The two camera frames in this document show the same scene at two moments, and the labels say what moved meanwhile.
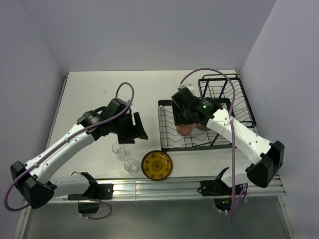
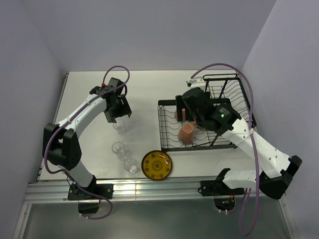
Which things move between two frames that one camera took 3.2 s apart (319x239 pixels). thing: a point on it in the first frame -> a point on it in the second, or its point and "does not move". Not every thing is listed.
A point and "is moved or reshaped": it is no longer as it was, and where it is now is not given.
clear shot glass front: x=130 y=165 does not move
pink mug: x=184 y=130 is moved or reshaped
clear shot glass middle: x=119 y=150 does not move
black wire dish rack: x=216 y=86 does not move
